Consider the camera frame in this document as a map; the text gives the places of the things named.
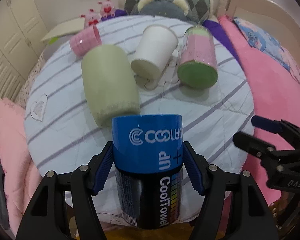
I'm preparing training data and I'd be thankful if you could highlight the blue black metal cup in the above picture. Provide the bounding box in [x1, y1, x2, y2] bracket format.
[111, 114, 183, 230]

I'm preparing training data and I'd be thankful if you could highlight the sage green cup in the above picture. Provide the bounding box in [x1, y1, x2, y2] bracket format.
[82, 44, 140, 127]

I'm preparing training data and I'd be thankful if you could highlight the clear pink green cup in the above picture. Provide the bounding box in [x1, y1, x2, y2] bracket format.
[177, 25, 218, 89]

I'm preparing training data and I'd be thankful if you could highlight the pink ribbed cup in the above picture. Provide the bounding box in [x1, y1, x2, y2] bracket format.
[69, 25, 102, 57]

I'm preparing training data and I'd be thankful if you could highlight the white paper cup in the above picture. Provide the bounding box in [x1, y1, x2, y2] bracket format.
[130, 24, 178, 80]

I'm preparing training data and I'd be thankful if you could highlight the pink bed blanket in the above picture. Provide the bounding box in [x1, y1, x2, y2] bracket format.
[218, 16, 300, 204]

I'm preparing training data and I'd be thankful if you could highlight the pink quilt at left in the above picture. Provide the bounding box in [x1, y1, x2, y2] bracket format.
[0, 98, 42, 235]

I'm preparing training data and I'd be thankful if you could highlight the heart patterned sheet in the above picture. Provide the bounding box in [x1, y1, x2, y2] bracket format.
[14, 53, 46, 109]

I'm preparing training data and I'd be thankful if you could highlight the blue cartoon pillow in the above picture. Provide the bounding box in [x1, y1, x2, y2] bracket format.
[233, 17, 300, 85]

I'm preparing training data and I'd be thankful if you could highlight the cream wooden headboard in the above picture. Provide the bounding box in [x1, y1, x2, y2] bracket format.
[216, 0, 300, 66]

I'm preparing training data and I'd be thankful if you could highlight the purple blanket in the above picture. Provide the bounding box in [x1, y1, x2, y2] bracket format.
[202, 20, 240, 63]

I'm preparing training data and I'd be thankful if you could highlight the white nightstand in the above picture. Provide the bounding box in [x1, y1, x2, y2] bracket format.
[41, 17, 84, 42]

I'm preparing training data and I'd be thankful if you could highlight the grey cat ear cushion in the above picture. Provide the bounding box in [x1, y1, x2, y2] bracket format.
[134, 0, 190, 21]

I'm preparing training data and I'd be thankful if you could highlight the cream wardrobe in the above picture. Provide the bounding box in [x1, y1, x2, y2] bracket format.
[0, 0, 47, 101]

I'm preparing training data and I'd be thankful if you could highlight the pink bunny plush right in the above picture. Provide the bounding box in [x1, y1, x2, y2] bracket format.
[98, 0, 116, 18]

